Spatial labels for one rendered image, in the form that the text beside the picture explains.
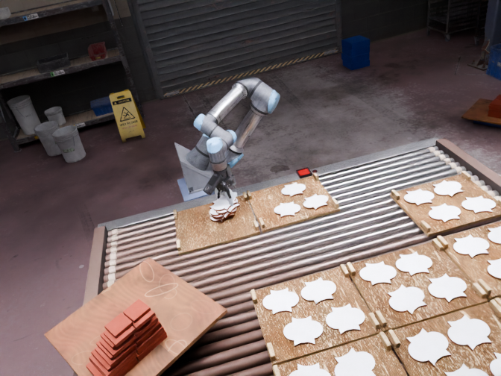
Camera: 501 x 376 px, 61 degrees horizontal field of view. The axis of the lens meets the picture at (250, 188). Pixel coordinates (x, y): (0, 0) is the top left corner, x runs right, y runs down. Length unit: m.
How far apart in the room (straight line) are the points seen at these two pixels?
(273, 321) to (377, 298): 0.41
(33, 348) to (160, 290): 1.77
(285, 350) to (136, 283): 0.68
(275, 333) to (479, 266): 0.86
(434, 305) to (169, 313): 0.99
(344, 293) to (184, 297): 0.63
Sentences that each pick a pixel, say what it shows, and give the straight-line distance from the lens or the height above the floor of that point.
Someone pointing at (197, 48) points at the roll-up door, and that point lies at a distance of 6.71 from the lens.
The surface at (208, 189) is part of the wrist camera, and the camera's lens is 2.07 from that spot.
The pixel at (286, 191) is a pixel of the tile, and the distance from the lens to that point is 2.31.
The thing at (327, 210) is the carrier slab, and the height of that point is 0.94.
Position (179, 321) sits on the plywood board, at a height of 1.04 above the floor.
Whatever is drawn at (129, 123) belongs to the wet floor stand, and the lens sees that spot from 5.61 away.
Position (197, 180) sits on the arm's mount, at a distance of 2.56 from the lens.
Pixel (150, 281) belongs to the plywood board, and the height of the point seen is 1.04.
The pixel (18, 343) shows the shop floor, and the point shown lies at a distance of 3.53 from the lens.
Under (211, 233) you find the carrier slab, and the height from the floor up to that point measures 0.94.
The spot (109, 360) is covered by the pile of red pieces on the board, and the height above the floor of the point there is 1.12.
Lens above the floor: 2.26
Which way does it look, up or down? 33 degrees down
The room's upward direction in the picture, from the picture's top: 11 degrees counter-clockwise
